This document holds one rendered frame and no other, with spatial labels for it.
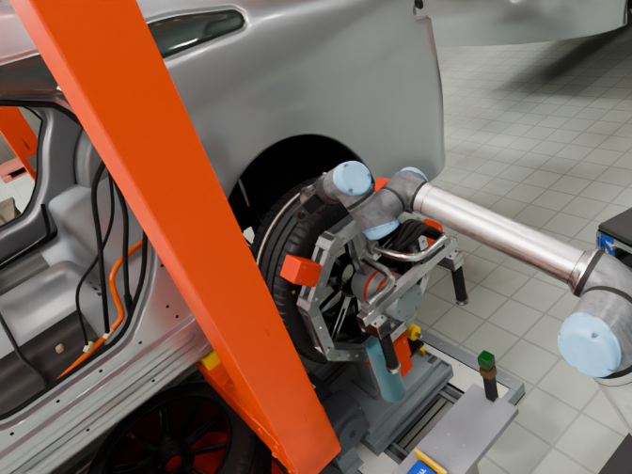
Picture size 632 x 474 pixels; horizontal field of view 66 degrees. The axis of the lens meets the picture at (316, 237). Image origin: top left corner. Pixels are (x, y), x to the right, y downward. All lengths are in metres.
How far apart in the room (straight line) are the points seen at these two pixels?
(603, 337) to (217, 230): 0.80
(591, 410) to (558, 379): 0.18
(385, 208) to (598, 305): 0.53
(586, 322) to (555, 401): 1.29
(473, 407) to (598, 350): 0.78
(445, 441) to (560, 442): 0.65
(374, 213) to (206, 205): 0.44
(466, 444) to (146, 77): 1.38
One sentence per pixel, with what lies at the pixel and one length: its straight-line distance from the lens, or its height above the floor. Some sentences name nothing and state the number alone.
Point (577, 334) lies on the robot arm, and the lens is 1.11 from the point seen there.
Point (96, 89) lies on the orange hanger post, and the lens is 0.96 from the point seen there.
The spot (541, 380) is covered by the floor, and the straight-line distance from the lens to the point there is 2.44.
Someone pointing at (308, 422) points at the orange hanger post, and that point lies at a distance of 1.53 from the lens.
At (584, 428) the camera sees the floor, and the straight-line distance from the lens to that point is 2.32.
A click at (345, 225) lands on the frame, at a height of 1.11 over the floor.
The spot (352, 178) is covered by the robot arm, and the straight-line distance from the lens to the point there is 1.24.
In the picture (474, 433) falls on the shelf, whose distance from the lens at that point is 1.75.
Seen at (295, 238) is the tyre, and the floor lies 1.13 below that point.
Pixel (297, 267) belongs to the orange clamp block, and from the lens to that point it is 1.42.
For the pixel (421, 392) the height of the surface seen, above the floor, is 0.15.
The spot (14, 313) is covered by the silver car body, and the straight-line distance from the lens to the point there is 2.49.
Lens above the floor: 1.92
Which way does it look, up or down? 32 degrees down
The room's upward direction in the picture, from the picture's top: 20 degrees counter-clockwise
